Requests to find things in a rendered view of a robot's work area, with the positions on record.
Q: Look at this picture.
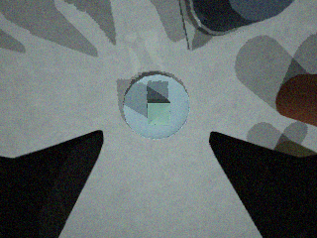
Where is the blue-grey cylinder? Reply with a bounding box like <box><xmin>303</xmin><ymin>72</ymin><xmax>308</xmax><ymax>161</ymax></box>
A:
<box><xmin>192</xmin><ymin>0</ymin><xmax>294</xmax><ymax>31</ymax></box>

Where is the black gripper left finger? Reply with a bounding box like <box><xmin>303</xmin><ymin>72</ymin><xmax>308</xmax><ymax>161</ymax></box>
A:
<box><xmin>0</xmin><ymin>130</ymin><xmax>104</xmax><ymax>238</ymax></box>

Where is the orange cylinder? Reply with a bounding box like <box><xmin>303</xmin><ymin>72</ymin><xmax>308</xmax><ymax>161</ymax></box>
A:
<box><xmin>276</xmin><ymin>74</ymin><xmax>317</xmax><ymax>127</ymax></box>

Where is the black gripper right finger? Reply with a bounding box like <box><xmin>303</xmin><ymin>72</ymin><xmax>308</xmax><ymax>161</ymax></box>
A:
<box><xmin>209</xmin><ymin>132</ymin><xmax>317</xmax><ymax>238</ymax></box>

